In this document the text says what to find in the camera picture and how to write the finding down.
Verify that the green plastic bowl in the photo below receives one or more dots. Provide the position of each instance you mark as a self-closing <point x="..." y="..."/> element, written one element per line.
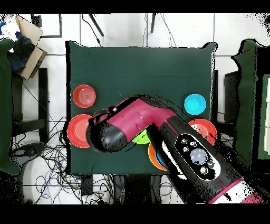
<point x="141" y="139"/>

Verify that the large orange plastic bowl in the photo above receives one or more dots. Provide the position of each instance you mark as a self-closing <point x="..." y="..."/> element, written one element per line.
<point x="151" y="158"/>

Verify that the large blue plastic bowl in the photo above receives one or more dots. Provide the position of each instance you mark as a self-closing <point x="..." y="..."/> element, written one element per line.
<point x="160" y="160"/>

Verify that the large red plastic bowl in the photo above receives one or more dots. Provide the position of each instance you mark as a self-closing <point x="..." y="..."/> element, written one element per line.
<point x="77" y="131"/>
<point x="204" y="126"/>

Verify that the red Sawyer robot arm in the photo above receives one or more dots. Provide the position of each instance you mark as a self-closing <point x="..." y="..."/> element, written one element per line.
<point x="139" y="118"/>

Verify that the white box stack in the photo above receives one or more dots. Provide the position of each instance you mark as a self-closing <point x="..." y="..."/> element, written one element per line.
<point x="267" y="118"/>

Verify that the dark green tablecloth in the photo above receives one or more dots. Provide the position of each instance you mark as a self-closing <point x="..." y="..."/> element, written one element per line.
<point x="126" y="67"/>

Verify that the small orange-red plastic bowl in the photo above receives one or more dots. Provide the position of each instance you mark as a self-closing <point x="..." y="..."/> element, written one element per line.
<point x="84" y="96"/>

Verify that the small cyan plastic bowl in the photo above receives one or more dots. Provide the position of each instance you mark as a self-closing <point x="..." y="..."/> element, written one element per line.
<point x="195" y="104"/>

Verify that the black tripod leg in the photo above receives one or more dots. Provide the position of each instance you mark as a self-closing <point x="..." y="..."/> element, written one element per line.
<point x="96" y="25"/>
<point x="153" y="23"/>

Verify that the black stool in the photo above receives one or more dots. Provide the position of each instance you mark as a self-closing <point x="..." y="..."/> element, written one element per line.
<point x="43" y="95"/>

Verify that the green cloth covered side table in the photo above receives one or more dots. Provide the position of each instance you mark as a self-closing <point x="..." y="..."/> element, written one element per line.
<point x="246" y="105"/>
<point x="5" y="105"/>

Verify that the cardboard box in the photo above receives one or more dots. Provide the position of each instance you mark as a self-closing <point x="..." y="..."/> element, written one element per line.
<point x="31" y="61"/>

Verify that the dark blue cloth bag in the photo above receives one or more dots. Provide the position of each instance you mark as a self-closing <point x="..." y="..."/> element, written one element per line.
<point x="21" y="52"/>

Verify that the black floor frame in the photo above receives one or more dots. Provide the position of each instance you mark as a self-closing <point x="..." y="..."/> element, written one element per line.
<point x="60" y="27"/>

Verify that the black pedestal foot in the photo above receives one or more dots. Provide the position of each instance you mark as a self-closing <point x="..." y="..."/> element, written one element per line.
<point x="27" y="150"/>

